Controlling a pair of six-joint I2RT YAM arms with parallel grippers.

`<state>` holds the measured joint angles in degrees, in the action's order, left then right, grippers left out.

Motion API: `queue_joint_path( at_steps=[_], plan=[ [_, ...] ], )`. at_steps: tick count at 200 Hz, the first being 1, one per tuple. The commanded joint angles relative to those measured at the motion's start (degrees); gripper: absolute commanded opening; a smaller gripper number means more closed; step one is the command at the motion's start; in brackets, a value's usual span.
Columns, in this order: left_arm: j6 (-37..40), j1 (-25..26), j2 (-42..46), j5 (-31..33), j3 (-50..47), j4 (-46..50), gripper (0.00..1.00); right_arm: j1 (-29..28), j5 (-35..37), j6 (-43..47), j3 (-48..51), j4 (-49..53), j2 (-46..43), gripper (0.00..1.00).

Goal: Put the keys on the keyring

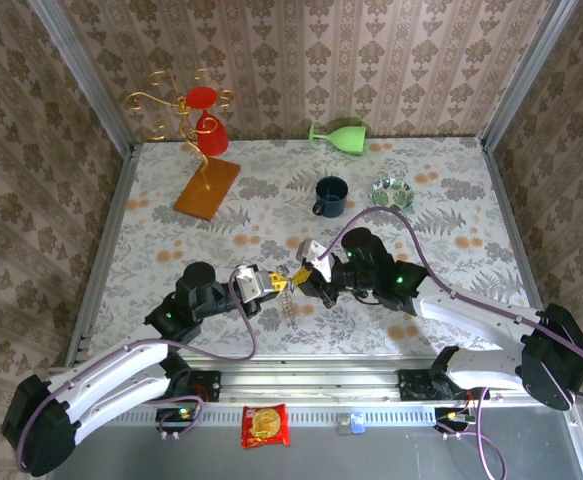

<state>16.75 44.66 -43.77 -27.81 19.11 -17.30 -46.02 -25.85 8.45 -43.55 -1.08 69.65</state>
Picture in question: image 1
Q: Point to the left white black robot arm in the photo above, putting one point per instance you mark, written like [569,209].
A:
[121,365]

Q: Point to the green wine glass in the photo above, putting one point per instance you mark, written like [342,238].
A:
[348,140]

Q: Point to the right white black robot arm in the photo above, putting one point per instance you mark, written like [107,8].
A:
[481,315]

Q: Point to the small black controller board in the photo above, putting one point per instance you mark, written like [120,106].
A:
[171,415]
[443,415]

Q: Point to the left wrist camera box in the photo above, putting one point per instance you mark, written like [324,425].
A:
[251,285]

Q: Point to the aluminium table side rail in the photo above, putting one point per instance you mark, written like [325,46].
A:
[521,250]
[103,250]

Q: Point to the small blue grey clip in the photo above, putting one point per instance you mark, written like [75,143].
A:
[351,423]

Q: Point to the small yellow object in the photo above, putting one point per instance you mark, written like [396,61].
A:
[289,305]

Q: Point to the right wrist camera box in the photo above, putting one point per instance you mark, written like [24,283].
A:
[311,250]

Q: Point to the red wine glass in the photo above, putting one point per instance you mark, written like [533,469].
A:
[212,140]

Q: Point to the red snack packet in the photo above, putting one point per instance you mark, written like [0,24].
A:
[265,425]

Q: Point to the perforated metal strip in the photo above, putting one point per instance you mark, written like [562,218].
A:
[311,416]

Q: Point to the aluminium frame post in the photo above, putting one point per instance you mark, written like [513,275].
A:
[523,75]
[85,75]

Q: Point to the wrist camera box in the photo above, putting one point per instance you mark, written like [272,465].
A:
[251,285]
[311,250]

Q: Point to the dark blue mug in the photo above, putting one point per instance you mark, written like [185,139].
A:
[331,190]

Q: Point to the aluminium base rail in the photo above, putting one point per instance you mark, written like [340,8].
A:
[311,382]

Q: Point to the leaf pattern bowl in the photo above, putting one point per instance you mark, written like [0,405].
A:
[391,192]

